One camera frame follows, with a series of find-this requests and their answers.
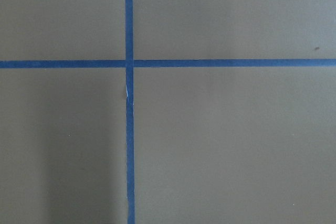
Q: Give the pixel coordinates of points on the long horizontal blue tape strip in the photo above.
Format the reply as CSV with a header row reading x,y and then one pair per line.
x,y
35,64

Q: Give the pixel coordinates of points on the brown paper table cover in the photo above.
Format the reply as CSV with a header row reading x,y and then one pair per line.
x,y
212,145

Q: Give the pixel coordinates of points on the long vertical blue tape strip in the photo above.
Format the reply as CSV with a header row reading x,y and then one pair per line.
x,y
129,76

